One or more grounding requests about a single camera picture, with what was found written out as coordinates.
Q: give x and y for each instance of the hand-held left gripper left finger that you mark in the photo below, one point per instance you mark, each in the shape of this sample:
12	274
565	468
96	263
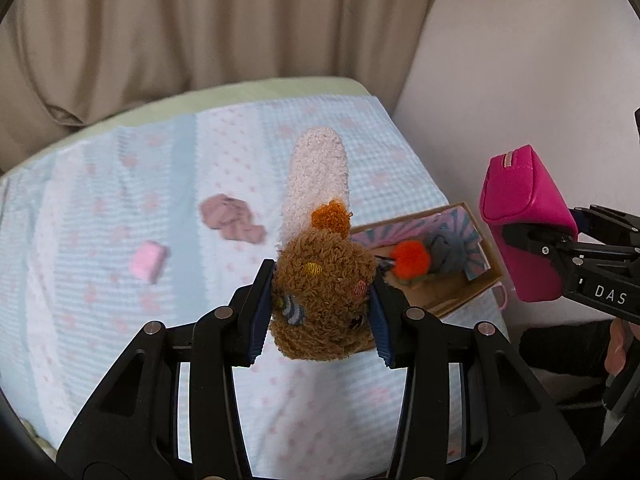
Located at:
260	320

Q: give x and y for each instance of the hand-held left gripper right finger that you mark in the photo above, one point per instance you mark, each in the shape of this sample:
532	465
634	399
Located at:
382	330

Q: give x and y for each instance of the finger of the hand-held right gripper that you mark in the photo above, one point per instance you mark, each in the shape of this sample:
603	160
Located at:
540	245
612	225

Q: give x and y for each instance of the magenta zip pouch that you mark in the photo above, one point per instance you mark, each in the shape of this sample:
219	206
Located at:
525	210

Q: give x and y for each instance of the pink sock with brown bear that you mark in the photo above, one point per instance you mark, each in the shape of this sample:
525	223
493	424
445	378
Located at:
320	280

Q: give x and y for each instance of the orange pompom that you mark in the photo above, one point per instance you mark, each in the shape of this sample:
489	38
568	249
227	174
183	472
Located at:
411	260

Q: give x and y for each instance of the cardboard box with patterned lining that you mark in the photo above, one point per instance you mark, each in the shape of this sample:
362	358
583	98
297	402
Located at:
460	285

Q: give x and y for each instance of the grey sock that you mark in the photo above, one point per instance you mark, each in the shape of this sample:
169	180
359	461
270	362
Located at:
447	247

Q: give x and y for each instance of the person's right hand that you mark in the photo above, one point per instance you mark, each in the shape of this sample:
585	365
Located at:
622	350

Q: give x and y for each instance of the dark clothing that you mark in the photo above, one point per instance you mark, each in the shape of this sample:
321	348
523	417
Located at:
565	347

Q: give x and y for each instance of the dusty pink cloth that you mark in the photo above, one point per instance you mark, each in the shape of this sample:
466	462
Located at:
232	217

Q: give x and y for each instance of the small pink block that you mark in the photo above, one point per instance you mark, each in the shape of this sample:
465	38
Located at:
149	261

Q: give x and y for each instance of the light blue printed blanket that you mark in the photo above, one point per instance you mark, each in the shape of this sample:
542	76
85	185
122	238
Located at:
150	185

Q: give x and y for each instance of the light green bed sheet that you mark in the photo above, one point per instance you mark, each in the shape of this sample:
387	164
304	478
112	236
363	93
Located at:
225	91

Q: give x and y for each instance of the beige curtain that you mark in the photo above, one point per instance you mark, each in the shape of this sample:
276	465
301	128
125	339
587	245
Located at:
200	25

